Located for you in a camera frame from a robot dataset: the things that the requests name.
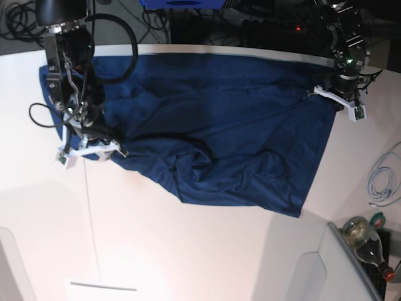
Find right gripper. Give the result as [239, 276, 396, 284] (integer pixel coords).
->
[73, 114, 125, 151]

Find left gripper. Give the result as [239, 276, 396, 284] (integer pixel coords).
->
[316, 71, 366, 107]

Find dark blue t-shirt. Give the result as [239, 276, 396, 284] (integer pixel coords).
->
[38, 53, 342, 219]

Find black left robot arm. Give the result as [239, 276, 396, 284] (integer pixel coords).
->
[315, 1, 371, 107]

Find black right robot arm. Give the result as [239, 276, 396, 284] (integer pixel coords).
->
[35, 1, 138, 156]

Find green tape roll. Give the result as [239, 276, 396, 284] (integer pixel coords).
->
[370, 212, 386, 230]

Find clear plastic bottle red cap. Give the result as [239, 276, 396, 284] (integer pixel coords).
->
[342, 216, 395, 282]

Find blue box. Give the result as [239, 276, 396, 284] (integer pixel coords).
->
[140, 0, 225, 9]

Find coiled light grey cable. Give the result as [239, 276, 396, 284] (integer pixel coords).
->
[367, 149, 401, 208]

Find black cables on floor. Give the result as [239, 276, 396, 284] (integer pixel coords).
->
[137, 6, 172, 44]

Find coiled black cable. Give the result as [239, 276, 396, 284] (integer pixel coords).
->
[0, 0, 41, 41]

